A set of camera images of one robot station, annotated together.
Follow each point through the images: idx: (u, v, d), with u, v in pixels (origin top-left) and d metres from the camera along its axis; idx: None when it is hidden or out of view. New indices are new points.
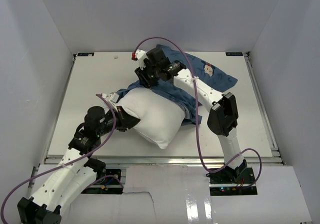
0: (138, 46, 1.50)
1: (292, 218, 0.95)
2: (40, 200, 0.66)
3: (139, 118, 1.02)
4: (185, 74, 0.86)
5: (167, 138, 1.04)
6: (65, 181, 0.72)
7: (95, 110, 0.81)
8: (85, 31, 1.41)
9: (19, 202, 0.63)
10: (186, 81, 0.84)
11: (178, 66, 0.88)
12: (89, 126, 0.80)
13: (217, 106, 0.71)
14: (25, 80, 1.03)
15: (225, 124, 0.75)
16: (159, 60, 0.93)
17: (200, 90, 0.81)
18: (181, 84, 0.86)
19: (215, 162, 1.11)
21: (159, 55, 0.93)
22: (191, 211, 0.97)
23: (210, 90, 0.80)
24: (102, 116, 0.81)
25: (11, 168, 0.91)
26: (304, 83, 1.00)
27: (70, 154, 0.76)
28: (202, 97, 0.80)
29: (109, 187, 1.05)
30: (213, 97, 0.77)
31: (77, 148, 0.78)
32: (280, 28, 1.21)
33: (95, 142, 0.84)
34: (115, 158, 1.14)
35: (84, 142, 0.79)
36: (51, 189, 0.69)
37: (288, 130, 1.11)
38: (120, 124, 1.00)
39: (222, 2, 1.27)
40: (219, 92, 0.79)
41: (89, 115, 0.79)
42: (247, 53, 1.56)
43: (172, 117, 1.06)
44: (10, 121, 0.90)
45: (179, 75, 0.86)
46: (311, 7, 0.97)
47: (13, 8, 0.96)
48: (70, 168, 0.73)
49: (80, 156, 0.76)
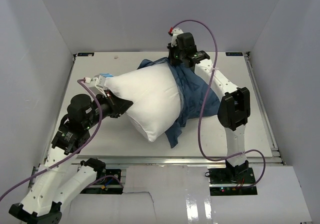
0: (138, 46, 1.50)
1: (292, 218, 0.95)
2: (30, 207, 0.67)
3: (132, 102, 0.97)
4: (207, 63, 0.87)
5: (157, 131, 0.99)
6: (53, 184, 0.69)
7: (80, 100, 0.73)
8: (85, 31, 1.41)
9: (10, 209, 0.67)
10: (205, 70, 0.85)
11: (202, 56, 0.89)
12: (75, 118, 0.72)
13: (229, 96, 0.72)
14: (25, 79, 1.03)
15: (234, 118, 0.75)
16: (186, 46, 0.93)
17: (217, 80, 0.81)
18: (200, 72, 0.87)
19: (215, 162, 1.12)
21: (189, 41, 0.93)
22: (191, 211, 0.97)
23: (227, 81, 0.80)
24: (88, 107, 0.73)
25: (11, 168, 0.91)
26: (304, 83, 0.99)
27: (54, 155, 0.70)
28: (217, 87, 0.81)
29: (109, 187, 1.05)
30: (227, 89, 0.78)
31: (61, 146, 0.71)
32: (280, 28, 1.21)
33: (82, 136, 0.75)
34: (115, 158, 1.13)
35: (68, 138, 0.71)
36: (40, 195, 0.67)
37: (288, 130, 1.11)
38: (111, 111, 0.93)
39: (222, 1, 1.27)
40: (235, 86, 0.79)
41: (73, 106, 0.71)
42: (247, 53, 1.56)
43: (167, 111, 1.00)
44: (10, 121, 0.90)
45: (201, 64, 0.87)
46: (311, 7, 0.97)
47: (13, 8, 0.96)
48: (56, 171, 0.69)
49: (65, 156, 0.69)
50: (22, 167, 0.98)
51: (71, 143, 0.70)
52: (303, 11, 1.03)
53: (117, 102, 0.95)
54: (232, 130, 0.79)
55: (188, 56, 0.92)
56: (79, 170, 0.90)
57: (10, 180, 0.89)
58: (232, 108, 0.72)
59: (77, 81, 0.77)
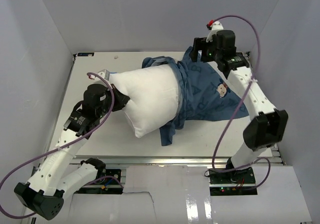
0: (138, 46, 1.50)
1: (292, 218, 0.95)
2: (36, 185, 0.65)
3: (128, 97, 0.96)
4: (244, 72, 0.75)
5: (146, 128, 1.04)
6: (61, 165, 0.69)
7: (96, 87, 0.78)
8: (85, 32, 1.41)
9: (15, 188, 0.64)
10: (241, 79, 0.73)
11: (241, 62, 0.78)
12: (89, 104, 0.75)
13: (264, 118, 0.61)
14: (26, 80, 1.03)
15: (262, 142, 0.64)
16: (226, 48, 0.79)
17: (252, 94, 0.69)
18: (234, 80, 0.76)
19: (215, 162, 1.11)
21: (230, 42, 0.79)
22: (191, 211, 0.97)
23: (263, 98, 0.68)
24: (102, 94, 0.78)
25: (12, 167, 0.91)
26: (304, 83, 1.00)
27: (65, 136, 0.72)
28: (250, 103, 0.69)
29: (109, 187, 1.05)
30: (264, 107, 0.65)
31: (73, 128, 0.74)
32: (280, 28, 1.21)
33: (93, 122, 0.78)
34: (115, 158, 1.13)
35: (80, 121, 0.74)
36: (48, 174, 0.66)
37: (288, 130, 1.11)
38: (116, 104, 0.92)
39: (222, 2, 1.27)
40: (273, 106, 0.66)
41: (89, 91, 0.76)
42: (247, 53, 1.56)
43: (160, 111, 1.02)
44: (10, 121, 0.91)
45: (237, 72, 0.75)
46: (311, 7, 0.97)
47: (12, 8, 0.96)
48: (66, 151, 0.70)
49: (77, 138, 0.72)
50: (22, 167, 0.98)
51: (83, 126, 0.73)
52: (303, 12, 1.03)
53: (119, 95, 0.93)
54: (253, 150, 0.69)
55: (225, 59, 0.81)
56: (80, 166, 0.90)
57: (10, 180, 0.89)
58: (262, 131, 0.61)
59: (88, 73, 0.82)
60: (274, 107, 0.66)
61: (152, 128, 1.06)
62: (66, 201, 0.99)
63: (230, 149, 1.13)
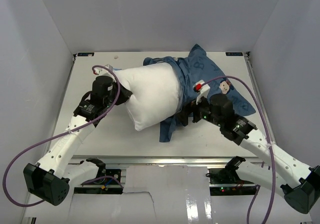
0: (138, 46, 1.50)
1: (293, 218, 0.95)
2: (46, 165, 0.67)
3: (132, 92, 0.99)
4: (257, 136, 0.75)
5: (146, 122, 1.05)
6: (71, 147, 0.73)
7: (104, 78, 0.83)
8: (86, 32, 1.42)
9: (25, 167, 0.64)
10: (259, 145, 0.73)
11: (246, 125, 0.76)
12: (97, 93, 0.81)
13: (306, 185, 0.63)
14: (25, 79, 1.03)
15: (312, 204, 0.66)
16: (225, 114, 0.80)
17: (279, 160, 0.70)
18: (253, 148, 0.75)
19: (215, 162, 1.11)
21: (228, 108, 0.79)
22: (191, 211, 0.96)
23: (292, 160, 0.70)
24: (110, 84, 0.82)
25: (12, 167, 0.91)
26: (304, 83, 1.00)
27: (75, 121, 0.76)
28: (282, 169, 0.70)
29: (109, 187, 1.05)
30: (299, 171, 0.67)
31: (82, 115, 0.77)
32: (280, 28, 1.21)
33: (101, 110, 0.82)
34: (115, 158, 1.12)
35: (90, 109, 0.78)
36: (58, 155, 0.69)
37: (288, 130, 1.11)
38: (120, 96, 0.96)
39: (222, 2, 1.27)
40: (306, 165, 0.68)
41: (98, 81, 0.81)
42: (247, 53, 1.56)
43: (161, 105, 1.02)
44: (10, 121, 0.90)
45: (250, 138, 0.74)
46: (311, 7, 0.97)
47: (12, 8, 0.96)
48: (76, 134, 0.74)
49: (86, 122, 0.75)
50: (22, 167, 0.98)
51: (93, 113, 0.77)
52: (303, 12, 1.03)
53: (123, 88, 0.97)
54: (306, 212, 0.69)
55: (228, 126, 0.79)
56: (83, 163, 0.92)
57: (9, 180, 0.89)
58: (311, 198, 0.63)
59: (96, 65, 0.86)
60: (308, 166, 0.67)
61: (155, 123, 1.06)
62: (66, 200, 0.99)
63: (230, 149, 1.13)
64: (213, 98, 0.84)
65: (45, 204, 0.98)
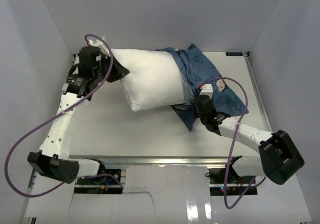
0: (138, 46, 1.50)
1: (292, 218, 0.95)
2: (49, 151, 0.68)
3: (128, 71, 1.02)
4: (230, 120, 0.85)
5: (144, 104, 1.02)
6: (69, 127, 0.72)
7: (89, 48, 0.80)
8: (86, 31, 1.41)
9: (28, 157, 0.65)
10: (230, 126, 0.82)
11: (223, 117, 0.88)
12: (85, 65, 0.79)
13: (267, 144, 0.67)
14: (25, 80, 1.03)
15: (285, 168, 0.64)
16: (207, 110, 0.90)
17: (245, 133, 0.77)
18: (227, 131, 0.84)
19: (214, 162, 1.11)
21: (208, 105, 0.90)
22: (191, 211, 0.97)
23: (257, 130, 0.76)
24: (97, 53, 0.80)
25: (12, 167, 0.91)
26: (304, 83, 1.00)
27: (67, 100, 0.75)
28: (249, 139, 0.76)
29: (109, 187, 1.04)
30: (261, 136, 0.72)
31: (73, 92, 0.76)
32: (280, 28, 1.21)
33: (92, 82, 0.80)
34: (115, 158, 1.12)
35: (78, 83, 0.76)
36: (58, 138, 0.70)
37: (288, 130, 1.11)
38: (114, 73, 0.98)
39: (222, 2, 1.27)
40: (268, 131, 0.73)
41: (84, 51, 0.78)
42: (247, 53, 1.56)
43: (160, 88, 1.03)
44: (10, 121, 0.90)
45: (224, 123, 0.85)
46: (311, 8, 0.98)
47: (13, 8, 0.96)
48: (71, 114, 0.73)
49: (79, 99, 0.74)
50: (22, 167, 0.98)
51: (83, 87, 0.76)
52: (302, 12, 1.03)
53: (117, 65, 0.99)
54: (285, 183, 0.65)
55: (210, 120, 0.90)
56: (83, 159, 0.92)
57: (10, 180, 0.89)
58: (276, 156, 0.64)
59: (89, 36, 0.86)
60: (270, 132, 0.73)
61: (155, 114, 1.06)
62: (66, 200, 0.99)
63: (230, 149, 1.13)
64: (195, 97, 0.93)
65: (45, 204, 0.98)
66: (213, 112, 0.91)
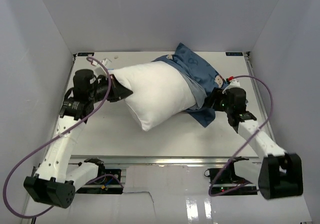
0: (138, 46, 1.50)
1: (292, 218, 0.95)
2: (46, 174, 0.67)
3: (132, 91, 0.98)
4: (251, 123, 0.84)
5: (152, 121, 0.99)
6: (66, 151, 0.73)
7: (83, 71, 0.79)
8: (85, 31, 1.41)
9: (24, 182, 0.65)
10: (249, 128, 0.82)
11: (249, 116, 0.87)
12: (80, 88, 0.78)
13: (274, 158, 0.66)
14: (26, 79, 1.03)
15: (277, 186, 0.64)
16: (236, 105, 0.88)
17: (260, 141, 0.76)
18: (244, 132, 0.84)
19: (214, 162, 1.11)
21: (239, 101, 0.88)
22: (191, 211, 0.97)
23: (271, 143, 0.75)
24: (91, 76, 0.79)
25: (12, 167, 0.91)
26: (304, 83, 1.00)
27: (64, 122, 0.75)
28: (259, 148, 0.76)
29: (109, 187, 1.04)
30: (272, 149, 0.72)
31: (70, 115, 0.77)
32: (280, 28, 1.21)
33: (88, 106, 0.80)
34: (115, 158, 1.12)
35: (76, 107, 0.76)
36: (55, 161, 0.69)
37: (288, 130, 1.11)
38: (111, 94, 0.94)
39: (222, 2, 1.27)
40: (282, 149, 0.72)
41: (78, 76, 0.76)
42: (247, 53, 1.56)
43: (164, 105, 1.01)
44: (10, 121, 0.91)
45: (245, 123, 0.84)
46: (311, 7, 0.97)
47: (13, 9, 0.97)
48: (68, 136, 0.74)
49: (76, 121, 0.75)
50: (22, 167, 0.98)
51: (80, 111, 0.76)
52: (302, 12, 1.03)
53: (116, 85, 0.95)
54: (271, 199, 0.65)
55: (234, 114, 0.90)
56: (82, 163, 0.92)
57: (10, 179, 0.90)
58: (276, 172, 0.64)
59: (88, 58, 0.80)
60: (283, 150, 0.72)
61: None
62: None
63: (230, 149, 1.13)
64: (232, 88, 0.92)
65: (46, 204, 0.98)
66: (242, 109, 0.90)
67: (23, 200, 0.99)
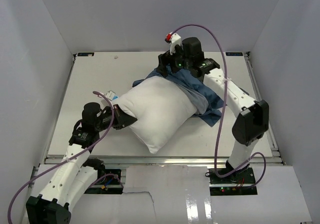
0: (138, 46, 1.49)
1: (292, 218, 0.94)
2: (48, 195, 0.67)
3: (136, 118, 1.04)
4: (218, 74, 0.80)
5: (159, 144, 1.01)
6: (71, 175, 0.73)
7: (92, 105, 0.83)
8: (85, 31, 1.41)
9: (27, 201, 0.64)
10: (217, 81, 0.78)
11: (211, 65, 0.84)
12: (88, 120, 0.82)
13: (248, 112, 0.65)
14: (25, 79, 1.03)
15: (251, 134, 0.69)
16: (193, 54, 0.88)
17: (231, 93, 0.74)
18: (211, 84, 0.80)
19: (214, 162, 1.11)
21: (196, 48, 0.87)
22: (191, 211, 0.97)
23: (241, 94, 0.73)
24: (99, 110, 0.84)
25: (11, 167, 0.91)
26: (304, 82, 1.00)
27: (72, 149, 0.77)
28: (231, 101, 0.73)
29: (109, 187, 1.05)
30: (244, 102, 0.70)
31: (78, 144, 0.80)
32: (280, 28, 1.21)
33: (95, 136, 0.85)
34: (115, 158, 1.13)
35: (84, 137, 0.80)
36: (59, 184, 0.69)
37: (288, 130, 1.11)
38: (117, 122, 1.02)
39: (222, 2, 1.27)
40: (252, 98, 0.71)
41: (87, 110, 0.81)
42: (247, 53, 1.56)
43: (167, 118, 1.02)
44: (10, 120, 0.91)
45: (211, 74, 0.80)
46: (311, 7, 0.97)
47: (12, 8, 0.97)
48: (74, 162, 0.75)
49: (83, 149, 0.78)
50: (22, 167, 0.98)
51: (88, 140, 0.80)
52: (302, 12, 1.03)
53: (121, 113, 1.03)
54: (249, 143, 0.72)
55: (195, 66, 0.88)
56: (80, 170, 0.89)
57: (9, 180, 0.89)
58: (249, 124, 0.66)
59: (94, 93, 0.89)
60: (253, 99, 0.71)
61: (161, 128, 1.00)
62: None
63: (230, 149, 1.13)
64: (185, 39, 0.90)
65: None
66: (199, 57, 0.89)
67: (23, 201, 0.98)
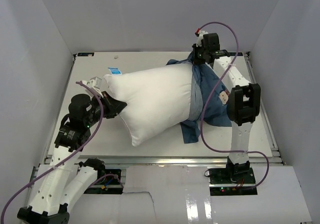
0: (137, 46, 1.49)
1: (291, 218, 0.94)
2: (39, 208, 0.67)
3: (125, 103, 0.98)
4: (226, 59, 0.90)
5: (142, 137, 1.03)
6: (60, 182, 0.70)
7: (80, 98, 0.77)
8: (85, 31, 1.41)
9: (19, 212, 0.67)
10: (223, 64, 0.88)
11: (223, 53, 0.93)
12: (76, 116, 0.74)
13: (239, 89, 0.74)
14: (26, 79, 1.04)
15: (241, 114, 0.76)
16: (210, 44, 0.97)
17: (231, 74, 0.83)
18: (218, 67, 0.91)
19: (214, 162, 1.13)
21: (213, 40, 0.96)
22: (191, 211, 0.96)
23: (240, 76, 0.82)
24: (87, 104, 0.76)
25: (11, 168, 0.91)
26: (303, 82, 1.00)
27: (59, 154, 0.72)
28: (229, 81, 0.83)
29: (109, 187, 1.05)
30: (239, 82, 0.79)
31: (64, 144, 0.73)
32: (280, 27, 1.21)
33: (84, 134, 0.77)
34: (115, 158, 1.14)
35: (71, 136, 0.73)
36: (48, 194, 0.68)
37: (288, 130, 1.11)
38: (108, 111, 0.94)
39: (222, 1, 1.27)
40: (248, 81, 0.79)
41: (74, 104, 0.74)
42: (247, 53, 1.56)
43: (161, 116, 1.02)
44: (10, 120, 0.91)
45: (220, 59, 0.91)
46: (310, 7, 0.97)
47: (13, 8, 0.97)
48: (62, 169, 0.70)
49: (70, 153, 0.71)
50: (22, 168, 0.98)
51: (75, 140, 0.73)
52: (302, 11, 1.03)
53: (112, 102, 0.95)
54: (239, 124, 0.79)
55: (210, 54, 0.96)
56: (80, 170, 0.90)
57: (10, 180, 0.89)
58: (239, 101, 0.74)
59: (77, 83, 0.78)
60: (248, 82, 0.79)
61: None
62: None
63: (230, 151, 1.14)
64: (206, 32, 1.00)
65: None
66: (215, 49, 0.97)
67: (23, 201, 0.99)
